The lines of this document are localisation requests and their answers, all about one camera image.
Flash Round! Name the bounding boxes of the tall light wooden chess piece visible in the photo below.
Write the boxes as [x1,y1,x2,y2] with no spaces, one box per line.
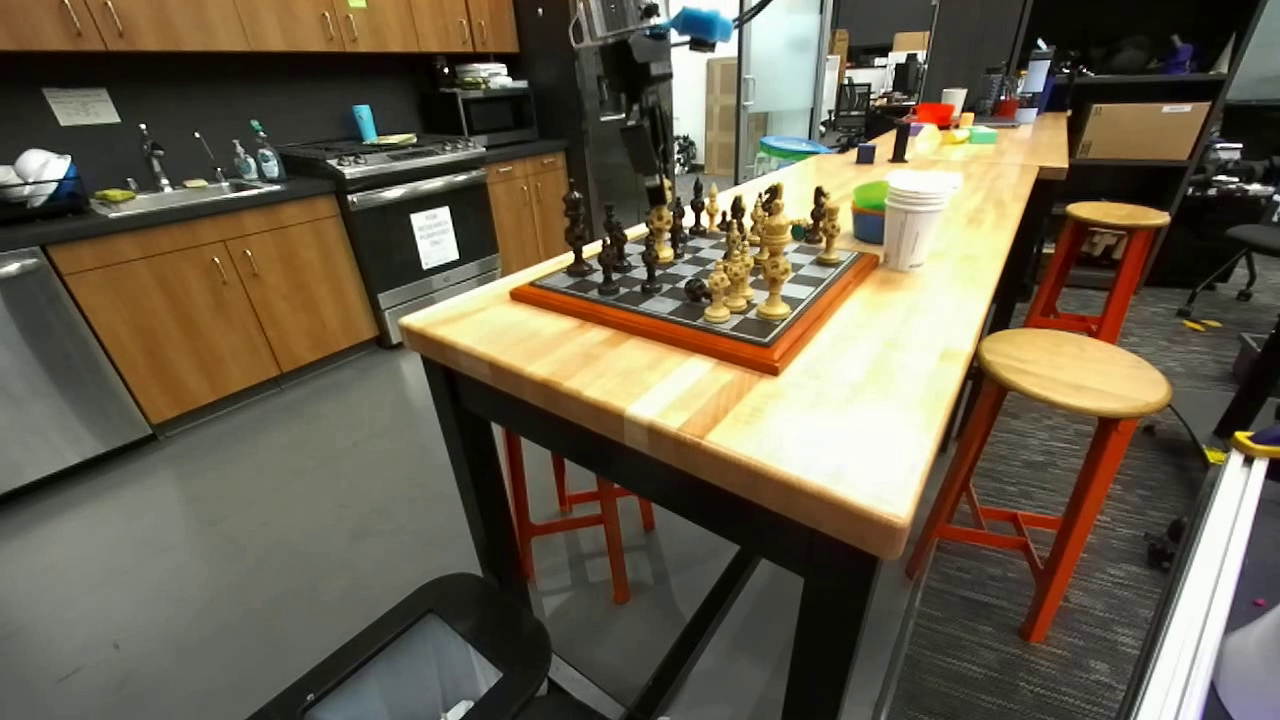
[718,223,758,322]
[750,212,801,330]

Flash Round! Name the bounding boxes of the light wooden pawn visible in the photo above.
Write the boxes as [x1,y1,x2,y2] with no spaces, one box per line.
[698,260,741,332]

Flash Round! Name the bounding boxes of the wooden stool orange legs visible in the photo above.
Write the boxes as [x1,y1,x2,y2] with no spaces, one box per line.
[497,423,660,612]
[1020,198,1174,344]
[907,325,1174,649]

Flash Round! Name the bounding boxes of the narrow wooden lower cabinet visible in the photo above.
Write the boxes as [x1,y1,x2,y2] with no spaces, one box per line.
[480,147,576,281]

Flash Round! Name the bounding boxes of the white paper sheet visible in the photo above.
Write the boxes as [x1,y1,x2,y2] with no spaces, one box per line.
[406,202,464,277]

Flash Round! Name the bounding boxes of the teal round bin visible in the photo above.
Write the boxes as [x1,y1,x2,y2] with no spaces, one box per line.
[757,132,841,173]

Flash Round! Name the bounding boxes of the green lidded container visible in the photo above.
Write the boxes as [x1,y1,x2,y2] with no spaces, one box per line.
[853,176,891,250]

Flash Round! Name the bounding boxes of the black stainless oven range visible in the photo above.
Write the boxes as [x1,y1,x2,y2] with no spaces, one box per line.
[280,132,502,349]

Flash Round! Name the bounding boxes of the black microwave oven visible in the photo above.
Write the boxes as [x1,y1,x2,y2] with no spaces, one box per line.
[424,82,541,147]

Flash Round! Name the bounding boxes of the white plastic cup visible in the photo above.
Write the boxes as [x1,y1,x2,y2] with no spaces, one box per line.
[878,167,965,277]

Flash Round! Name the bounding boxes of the wooden butcher block table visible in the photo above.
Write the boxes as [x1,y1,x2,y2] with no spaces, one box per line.
[418,358,886,720]

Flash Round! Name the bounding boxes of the blue round object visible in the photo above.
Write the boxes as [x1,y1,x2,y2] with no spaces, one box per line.
[668,4,741,53]

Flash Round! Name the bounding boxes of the red container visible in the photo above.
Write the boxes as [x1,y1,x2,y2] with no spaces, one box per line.
[910,98,965,135]

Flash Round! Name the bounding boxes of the clear soap bottle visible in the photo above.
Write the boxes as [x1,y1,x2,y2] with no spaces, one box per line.
[249,115,286,190]

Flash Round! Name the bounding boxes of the wooden upper cabinets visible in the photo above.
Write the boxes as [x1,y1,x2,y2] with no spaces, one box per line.
[0,0,523,59]

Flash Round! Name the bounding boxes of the chrome sink faucet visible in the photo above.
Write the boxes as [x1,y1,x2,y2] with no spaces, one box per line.
[134,120,181,202]

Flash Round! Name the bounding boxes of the black desk wooden panel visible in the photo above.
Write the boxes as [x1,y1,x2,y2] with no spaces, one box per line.
[1058,71,1231,216]

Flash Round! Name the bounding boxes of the stainless steel dishwasher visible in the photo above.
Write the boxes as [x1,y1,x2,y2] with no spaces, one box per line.
[0,245,155,500]

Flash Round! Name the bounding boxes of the black office chair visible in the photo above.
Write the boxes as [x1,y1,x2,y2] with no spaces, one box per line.
[1174,216,1280,325]

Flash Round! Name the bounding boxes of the dish rack with dishes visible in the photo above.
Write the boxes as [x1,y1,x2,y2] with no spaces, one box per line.
[0,144,87,220]

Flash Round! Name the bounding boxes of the chess board orange wooden frame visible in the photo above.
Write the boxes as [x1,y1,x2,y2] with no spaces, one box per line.
[509,220,883,375]

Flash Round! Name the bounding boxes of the white metal frame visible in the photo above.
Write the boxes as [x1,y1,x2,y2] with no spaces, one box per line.
[1126,445,1280,720]

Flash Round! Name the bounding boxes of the white wall sign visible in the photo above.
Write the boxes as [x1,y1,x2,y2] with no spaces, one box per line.
[36,84,126,132]

